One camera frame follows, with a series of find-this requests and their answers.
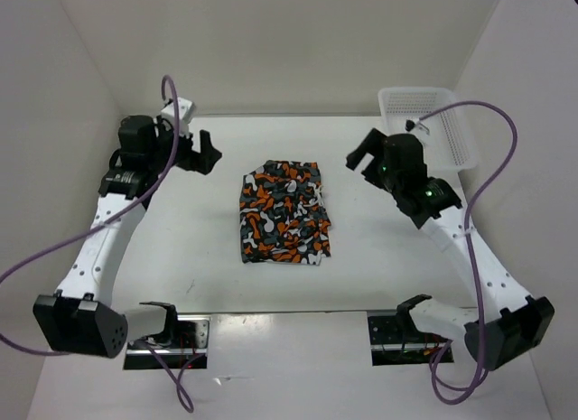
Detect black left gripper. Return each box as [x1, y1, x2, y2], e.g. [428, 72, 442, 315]
[150, 116, 223, 175]

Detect orange grey camouflage shorts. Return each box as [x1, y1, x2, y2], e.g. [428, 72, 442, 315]
[239, 160, 331, 266]

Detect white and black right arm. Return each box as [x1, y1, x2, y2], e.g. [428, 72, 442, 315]
[346, 128, 555, 371]

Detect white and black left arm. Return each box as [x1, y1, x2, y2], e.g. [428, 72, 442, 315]
[33, 115, 222, 358]

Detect white perforated plastic basket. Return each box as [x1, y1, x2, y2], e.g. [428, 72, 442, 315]
[378, 87, 479, 173]

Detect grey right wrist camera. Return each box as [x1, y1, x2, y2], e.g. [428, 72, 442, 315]
[405, 119, 430, 135]

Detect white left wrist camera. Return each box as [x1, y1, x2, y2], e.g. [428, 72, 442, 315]
[160, 97, 196, 136]

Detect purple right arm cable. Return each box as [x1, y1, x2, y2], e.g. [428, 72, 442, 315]
[415, 99, 519, 404]

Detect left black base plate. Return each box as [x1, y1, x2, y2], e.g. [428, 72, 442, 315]
[123, 314, 210, 371]

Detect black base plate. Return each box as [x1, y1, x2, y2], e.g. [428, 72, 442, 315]
[367, 311, 446, 366]
[123, 314, 210, 371]

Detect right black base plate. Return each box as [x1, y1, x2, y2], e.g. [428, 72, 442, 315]
[367, 311, 446, 366]

